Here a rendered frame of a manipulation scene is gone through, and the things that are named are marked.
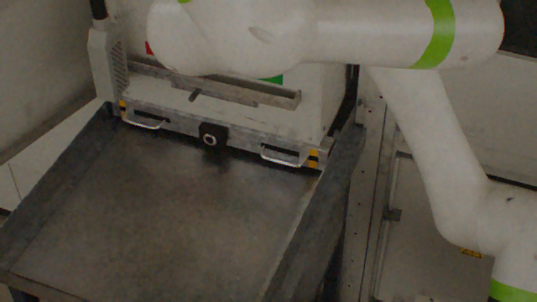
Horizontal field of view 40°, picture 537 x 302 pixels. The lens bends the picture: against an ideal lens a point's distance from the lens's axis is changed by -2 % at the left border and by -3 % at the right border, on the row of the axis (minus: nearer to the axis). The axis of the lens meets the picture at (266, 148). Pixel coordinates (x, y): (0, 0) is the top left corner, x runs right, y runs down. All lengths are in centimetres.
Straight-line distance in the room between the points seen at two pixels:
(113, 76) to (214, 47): 93
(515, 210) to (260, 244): 54
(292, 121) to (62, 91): 60
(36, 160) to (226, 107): 98
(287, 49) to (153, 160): 108
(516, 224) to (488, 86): 44
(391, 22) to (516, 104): 75
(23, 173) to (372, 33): 183
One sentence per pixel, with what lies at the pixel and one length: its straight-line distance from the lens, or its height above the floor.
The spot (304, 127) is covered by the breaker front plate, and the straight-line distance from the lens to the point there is 161.
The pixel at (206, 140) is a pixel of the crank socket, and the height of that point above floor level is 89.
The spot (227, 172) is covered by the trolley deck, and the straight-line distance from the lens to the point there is 168.
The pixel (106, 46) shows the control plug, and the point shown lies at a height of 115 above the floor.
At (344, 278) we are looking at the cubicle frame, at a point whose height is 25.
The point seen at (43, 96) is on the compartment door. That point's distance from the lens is 185.
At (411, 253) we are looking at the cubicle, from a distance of 204.
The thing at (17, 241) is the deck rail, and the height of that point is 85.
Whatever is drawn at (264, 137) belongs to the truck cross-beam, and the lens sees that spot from 165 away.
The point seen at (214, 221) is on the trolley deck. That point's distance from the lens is 158.
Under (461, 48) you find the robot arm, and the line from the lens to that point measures 103.
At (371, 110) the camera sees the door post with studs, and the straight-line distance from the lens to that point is 176.
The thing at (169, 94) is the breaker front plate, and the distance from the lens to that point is 171.
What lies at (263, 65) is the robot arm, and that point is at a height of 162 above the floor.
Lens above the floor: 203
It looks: 43 degrees down
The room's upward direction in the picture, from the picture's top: straight up
